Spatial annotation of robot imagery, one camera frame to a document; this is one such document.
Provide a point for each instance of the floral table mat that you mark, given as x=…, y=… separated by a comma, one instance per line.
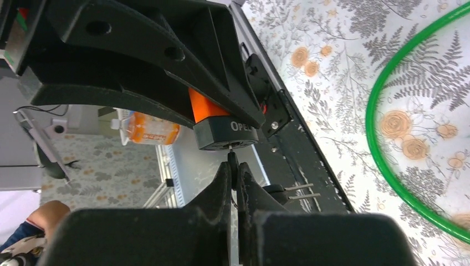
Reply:
x=318, y=50

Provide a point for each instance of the green cable lock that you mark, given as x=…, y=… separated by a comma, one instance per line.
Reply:
x=417, y=118

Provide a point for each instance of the black headed keys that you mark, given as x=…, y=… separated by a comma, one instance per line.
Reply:
x=278, y=192

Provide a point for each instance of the orange black padlock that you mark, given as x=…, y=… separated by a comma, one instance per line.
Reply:
x=215, y=129

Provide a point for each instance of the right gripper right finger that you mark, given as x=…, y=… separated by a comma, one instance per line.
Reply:
x=271, y=235

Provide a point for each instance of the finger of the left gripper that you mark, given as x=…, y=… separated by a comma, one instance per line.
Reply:
x=105, y=78
x=193, y=44

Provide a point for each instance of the orange plastic bottle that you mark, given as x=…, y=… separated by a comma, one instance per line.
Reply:
x=138, y=128

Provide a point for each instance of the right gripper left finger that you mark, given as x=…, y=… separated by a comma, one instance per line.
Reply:
x=196, y=234

